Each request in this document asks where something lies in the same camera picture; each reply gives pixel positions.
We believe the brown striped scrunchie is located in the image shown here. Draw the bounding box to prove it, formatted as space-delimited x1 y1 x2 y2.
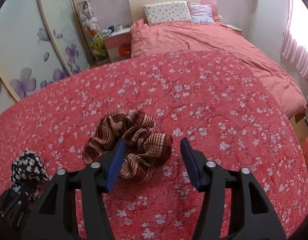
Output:
83 111 173 183

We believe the black floral scrunchie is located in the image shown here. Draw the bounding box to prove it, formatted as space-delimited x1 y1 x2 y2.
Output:
10 151 49 203

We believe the red floral blanket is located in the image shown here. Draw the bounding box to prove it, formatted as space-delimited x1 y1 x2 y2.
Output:
0 50 308 239

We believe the green plush toy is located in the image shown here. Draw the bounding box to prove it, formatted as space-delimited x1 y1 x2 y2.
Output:
91 34 107 61

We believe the pink white nightstand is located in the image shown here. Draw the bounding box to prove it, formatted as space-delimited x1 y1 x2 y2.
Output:
104 28 132 62

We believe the pink bed duvet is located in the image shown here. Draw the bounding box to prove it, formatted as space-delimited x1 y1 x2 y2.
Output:
129 16 308 120

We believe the white mug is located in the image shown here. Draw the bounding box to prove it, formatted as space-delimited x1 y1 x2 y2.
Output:
116 24 123 32

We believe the right side nightstand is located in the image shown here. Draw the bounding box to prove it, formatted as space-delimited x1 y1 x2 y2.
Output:
226 24 243 36

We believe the plush toy bouquet box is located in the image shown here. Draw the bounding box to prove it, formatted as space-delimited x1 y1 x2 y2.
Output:
78 0 99 35

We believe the floral sliding wardrobe door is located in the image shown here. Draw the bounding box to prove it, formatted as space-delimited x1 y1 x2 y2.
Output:
0 0 90 115

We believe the pink striped pillow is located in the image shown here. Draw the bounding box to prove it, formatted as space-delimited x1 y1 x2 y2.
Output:
187 2 215 24

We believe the floral white pillow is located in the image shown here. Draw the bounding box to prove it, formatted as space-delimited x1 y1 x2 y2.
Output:
144 1 191 25

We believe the pink window curtain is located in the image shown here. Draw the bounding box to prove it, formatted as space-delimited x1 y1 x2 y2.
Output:
281 0 308 83

